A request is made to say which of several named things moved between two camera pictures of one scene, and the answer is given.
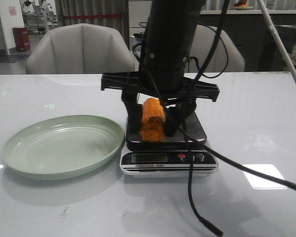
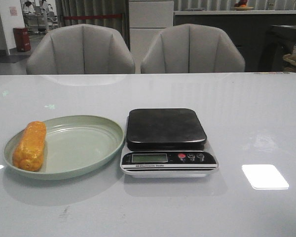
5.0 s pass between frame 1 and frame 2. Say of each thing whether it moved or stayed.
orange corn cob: moved
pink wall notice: stayed
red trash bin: stayed
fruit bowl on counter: stayed
